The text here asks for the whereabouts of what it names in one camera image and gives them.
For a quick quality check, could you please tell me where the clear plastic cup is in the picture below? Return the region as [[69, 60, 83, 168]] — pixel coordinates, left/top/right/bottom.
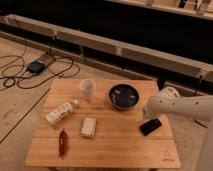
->
[[79, 79, 96, 101]]

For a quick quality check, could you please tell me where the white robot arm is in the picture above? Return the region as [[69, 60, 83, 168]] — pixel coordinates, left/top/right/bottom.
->
[[144, 87, 213, 171]]

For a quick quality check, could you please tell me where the black floor cable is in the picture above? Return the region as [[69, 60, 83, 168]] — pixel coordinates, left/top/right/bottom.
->
[[0, 39, 81, 90]]

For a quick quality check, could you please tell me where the red chili pepper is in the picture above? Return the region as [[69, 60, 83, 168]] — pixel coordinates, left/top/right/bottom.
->
[[59, 130, 67, 157]]

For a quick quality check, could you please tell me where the black eraser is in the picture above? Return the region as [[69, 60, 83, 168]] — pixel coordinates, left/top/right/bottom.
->
[[140, 119, 162, 136]]

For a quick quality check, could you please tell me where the dark blue bowl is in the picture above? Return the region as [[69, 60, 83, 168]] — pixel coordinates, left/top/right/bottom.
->
[[108, 84, 140, 110]]

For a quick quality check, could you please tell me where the wooden shelf rail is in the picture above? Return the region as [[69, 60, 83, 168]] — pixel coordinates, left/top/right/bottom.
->
[[0, 14, 213, 82]]

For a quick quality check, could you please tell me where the white sponge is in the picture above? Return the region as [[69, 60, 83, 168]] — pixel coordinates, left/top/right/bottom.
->
[[81, 118, 96, 137]]

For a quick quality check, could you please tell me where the blue power adapter box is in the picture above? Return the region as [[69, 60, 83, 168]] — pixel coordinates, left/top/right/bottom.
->
[[27, 61, 45, 74]]

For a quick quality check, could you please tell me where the white plastic bottle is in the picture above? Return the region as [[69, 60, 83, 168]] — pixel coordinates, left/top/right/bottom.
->
[[46, 99, 79, 126]]

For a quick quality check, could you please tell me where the wooden table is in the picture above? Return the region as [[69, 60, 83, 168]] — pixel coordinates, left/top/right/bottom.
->
[[25, 79, 181, 168]]

